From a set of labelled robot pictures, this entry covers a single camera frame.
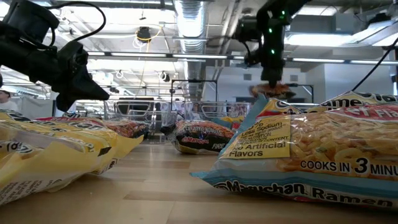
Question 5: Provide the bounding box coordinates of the yellow Maruchan ramen packet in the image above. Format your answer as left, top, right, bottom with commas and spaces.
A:
0, 109, 145, 206

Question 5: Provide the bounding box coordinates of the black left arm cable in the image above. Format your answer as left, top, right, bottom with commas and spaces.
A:
46, 1, 107, 44

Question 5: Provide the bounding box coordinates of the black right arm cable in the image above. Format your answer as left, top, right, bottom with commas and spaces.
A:
351, 37, 398, 91

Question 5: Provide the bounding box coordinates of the black frame stand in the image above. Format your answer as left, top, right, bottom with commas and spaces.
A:
287, 83, 314, 103
170, 79, 218, 103

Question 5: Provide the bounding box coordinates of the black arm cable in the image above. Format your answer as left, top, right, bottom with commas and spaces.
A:
46, 1, 107, 44
351, 37, 398, 91

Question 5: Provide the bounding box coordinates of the grey partition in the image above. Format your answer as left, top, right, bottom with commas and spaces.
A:
17, 95, 57, 121

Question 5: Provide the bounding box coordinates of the person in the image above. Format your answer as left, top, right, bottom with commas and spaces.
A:
0, 89, 19, 112

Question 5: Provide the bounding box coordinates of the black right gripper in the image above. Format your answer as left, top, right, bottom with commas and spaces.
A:
260, 17, 292, 89

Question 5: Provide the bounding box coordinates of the clear plastic bin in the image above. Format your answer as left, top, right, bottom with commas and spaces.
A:
103, 99, 171, 144
182, 101, 253, 131

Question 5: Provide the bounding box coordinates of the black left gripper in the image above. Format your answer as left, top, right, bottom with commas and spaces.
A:
46, 40, 110, 112

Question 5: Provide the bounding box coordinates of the silver ventilation duct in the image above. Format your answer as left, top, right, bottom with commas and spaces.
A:
173, 0, 208, 101

